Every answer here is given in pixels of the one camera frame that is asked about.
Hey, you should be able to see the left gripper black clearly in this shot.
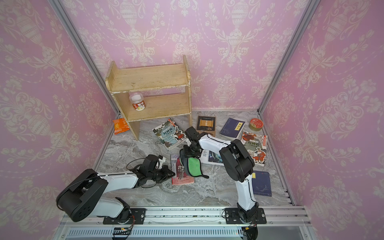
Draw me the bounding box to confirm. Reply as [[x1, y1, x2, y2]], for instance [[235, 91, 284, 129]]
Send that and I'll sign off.
[[147, 165, 177, 184]]

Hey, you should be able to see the pink Hamlet book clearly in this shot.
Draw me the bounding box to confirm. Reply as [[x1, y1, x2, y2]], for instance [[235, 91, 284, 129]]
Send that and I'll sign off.
[[171, 154, 195, 186]]

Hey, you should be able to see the green cloth with black trim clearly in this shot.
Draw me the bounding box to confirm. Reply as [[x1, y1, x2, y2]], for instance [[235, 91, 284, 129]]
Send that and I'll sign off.
[[180, 150, 210, 179]]

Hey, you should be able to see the grey-green illustrated Chinese book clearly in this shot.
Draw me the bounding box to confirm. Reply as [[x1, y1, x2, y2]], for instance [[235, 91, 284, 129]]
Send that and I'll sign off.
[[153, 118, 187, 150]]

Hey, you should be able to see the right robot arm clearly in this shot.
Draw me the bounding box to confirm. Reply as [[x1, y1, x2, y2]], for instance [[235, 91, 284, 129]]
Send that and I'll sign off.
[[180, 127, 259, 223]]

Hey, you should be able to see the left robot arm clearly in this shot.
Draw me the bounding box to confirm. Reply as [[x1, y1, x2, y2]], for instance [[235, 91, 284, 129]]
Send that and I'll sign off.
[[56, 155, 176, 224]]

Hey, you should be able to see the white book blue swirl cover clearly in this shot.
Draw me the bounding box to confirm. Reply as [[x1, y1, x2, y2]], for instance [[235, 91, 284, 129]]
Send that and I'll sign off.
[[200, 150, 224, 166]]

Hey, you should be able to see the black and tan book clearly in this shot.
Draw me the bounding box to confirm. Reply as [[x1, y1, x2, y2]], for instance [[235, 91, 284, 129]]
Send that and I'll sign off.
[[196, 116, 216, 137]]

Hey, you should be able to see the dark purple book yellow label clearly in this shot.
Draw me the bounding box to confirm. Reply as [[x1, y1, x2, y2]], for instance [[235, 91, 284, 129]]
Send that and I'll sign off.
[[219, 118, 245, 140]]

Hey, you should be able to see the red illustrated Chinese book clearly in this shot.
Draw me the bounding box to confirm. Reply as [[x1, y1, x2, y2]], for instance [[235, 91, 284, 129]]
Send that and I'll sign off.
[[241, 131, 268, 166]]

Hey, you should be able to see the dark blue book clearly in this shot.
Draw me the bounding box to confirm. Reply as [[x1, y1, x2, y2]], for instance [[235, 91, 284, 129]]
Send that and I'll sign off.
[[252, 171, 272, 197]]

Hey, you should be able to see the wooden two-tier shelf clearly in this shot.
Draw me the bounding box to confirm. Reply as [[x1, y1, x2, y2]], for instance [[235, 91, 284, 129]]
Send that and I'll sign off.
[[105, 56, 193, 140]]

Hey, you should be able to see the red round tin can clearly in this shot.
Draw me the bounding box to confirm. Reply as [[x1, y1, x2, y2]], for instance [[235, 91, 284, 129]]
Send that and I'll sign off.
[[249, 118, 264, 132]]

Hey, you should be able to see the orange snack packet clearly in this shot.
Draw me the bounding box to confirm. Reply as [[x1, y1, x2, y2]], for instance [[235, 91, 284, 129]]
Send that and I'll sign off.
[[113, 118, 130, 135]]

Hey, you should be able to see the white plastic jar red label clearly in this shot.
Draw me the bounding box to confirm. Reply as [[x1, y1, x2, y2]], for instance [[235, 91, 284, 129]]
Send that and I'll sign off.
[[129, 93, 146, 111]]

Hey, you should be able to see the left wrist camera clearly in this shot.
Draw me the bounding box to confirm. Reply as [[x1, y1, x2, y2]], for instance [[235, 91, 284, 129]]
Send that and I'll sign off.
[[158, 155, 167, 169]]

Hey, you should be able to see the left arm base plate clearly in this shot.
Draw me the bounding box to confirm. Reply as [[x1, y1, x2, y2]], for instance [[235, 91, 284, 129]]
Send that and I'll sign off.
[[103, 208, 147, 226]]

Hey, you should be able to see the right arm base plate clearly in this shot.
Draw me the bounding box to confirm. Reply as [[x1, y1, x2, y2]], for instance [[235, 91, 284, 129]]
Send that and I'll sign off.
[[223, 208, 267, 225]]

